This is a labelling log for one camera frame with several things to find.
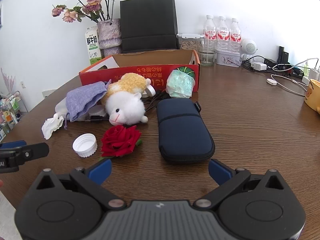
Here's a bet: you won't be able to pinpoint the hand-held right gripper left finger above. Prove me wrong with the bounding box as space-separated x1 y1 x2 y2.
30 158 125 209

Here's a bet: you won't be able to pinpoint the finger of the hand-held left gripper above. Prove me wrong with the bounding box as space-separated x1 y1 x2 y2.
0 140 27 151
14 142 50 161

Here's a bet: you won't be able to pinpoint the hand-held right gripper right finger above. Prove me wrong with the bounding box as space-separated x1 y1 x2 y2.
194 159 290 209

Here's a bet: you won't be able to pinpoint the white tissue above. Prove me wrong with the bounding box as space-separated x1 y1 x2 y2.
41 113 65 140

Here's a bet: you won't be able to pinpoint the large white bottle cap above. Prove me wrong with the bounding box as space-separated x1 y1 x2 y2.
72 133 98 158

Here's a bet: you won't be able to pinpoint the red fabric rose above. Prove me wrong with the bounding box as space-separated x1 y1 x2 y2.
98 125 143 162

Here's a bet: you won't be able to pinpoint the clear plastic bag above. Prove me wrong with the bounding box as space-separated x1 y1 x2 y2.
55 97 72 118

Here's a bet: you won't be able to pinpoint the navy zip case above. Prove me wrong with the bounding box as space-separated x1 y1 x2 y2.
156 98 216 165

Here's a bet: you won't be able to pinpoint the clear plastic box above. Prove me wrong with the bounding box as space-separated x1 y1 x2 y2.
86 105 109 120

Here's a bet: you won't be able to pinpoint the purple fabric pouch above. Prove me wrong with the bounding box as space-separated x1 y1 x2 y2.
65 81 112 122

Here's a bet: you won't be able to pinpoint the plush sheep toy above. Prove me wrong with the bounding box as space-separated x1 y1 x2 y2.
100 73 152 126

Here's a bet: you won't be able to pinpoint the green plastic bag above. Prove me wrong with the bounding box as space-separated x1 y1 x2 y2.
165 69 195 98

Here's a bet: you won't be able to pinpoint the red cardboard box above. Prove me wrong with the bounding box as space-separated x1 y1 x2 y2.
79 49 200 98

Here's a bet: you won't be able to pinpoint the clear seed container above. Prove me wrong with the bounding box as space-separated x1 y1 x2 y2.
177 33 204 51

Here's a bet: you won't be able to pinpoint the white storage rack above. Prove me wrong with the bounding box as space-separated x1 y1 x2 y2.
0 91 28 140

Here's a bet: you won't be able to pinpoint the pink feather decoration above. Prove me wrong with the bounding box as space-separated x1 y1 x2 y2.
0 67 17 94

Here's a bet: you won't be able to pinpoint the small white jar lid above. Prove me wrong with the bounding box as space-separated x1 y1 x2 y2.
142 84 156 98

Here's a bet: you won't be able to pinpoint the white charger adapter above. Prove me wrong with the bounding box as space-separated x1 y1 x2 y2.
251 61 267 72

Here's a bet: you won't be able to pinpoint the white tissue box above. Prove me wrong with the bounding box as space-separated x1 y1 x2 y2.
216 49 242 67

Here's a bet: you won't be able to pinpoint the clear drinking glass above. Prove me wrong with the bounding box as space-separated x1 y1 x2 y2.
199 39 217 67

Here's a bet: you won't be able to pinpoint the white milk carton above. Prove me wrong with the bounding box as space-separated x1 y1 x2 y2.
84 26 103 67

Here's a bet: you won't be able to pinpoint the yellow mug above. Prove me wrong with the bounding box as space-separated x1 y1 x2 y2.
304 78 320 115

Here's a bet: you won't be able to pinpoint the black power strip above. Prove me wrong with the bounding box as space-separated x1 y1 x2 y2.
279 64 305 77

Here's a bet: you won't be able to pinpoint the white round speaker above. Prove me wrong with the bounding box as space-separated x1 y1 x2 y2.
240 38 257 60

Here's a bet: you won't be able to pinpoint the black upright device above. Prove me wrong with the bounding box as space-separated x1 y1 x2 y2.
277 46 289 64

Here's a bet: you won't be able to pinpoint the purple textured vase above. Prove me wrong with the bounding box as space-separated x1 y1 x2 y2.
97 18 122 58

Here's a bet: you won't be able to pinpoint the water bottle red label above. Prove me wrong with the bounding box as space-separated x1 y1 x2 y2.
203 14 217 53
216 16 230 52
229 18 242 53

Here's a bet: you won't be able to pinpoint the black paper bag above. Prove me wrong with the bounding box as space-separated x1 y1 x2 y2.
120 0 179 54

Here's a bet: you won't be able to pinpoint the black cable ties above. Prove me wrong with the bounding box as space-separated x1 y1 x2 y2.
142 91 173 112

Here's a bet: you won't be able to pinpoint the white charging cable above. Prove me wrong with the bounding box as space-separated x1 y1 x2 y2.
271 74 309 97

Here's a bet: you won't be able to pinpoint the black tangled cables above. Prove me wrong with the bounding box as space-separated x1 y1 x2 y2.
241 55 265 72

